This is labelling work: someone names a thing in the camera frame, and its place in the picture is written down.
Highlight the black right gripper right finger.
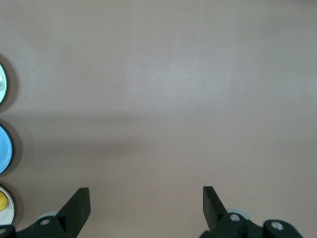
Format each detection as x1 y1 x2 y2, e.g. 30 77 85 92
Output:
199 186 264 238

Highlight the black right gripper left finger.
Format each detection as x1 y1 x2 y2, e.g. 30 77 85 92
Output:
14 187 91 238

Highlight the yellow lemon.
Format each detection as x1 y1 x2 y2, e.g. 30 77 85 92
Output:
0 192 8 212

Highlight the pink round plate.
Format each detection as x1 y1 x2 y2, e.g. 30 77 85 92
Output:
0 188 15 226

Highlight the blue round plate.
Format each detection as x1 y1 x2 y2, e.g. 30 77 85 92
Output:
0 124 14 175

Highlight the green round plate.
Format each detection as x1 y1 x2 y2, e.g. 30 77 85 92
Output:
0 62 8 104

